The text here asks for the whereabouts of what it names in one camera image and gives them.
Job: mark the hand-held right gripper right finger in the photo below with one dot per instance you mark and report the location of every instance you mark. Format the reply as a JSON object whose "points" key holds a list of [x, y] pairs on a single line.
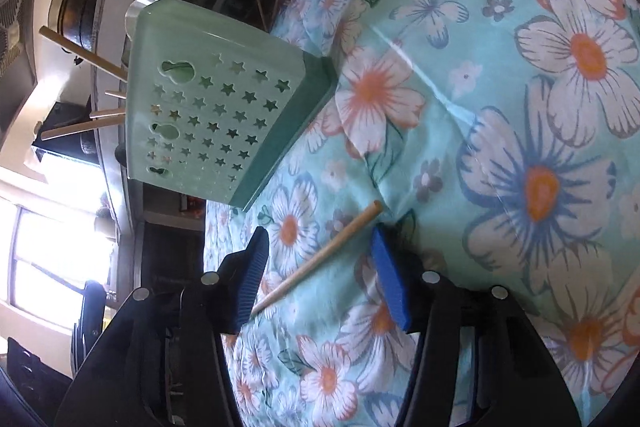
{"points": [[392, 279]]}

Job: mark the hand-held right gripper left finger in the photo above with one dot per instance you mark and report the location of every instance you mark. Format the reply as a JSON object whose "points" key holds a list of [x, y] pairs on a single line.
{"points": [[250, 279]]}

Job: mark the green star-pattern utensil holder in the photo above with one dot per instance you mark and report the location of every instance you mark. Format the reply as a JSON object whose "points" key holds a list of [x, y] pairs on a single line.
{"points": [[215, 117]]}

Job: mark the floral blanket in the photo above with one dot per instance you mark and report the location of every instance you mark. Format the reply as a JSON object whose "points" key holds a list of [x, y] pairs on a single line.
{"points": [[500, 107]]}

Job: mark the bundle of wooden chopsticks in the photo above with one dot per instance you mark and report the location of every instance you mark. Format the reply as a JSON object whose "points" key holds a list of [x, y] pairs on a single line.
{"points": [[260, 9]]}

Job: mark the ventilation grille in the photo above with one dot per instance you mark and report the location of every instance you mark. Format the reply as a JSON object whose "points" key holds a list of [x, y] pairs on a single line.
{"points": [[11, 27]]}

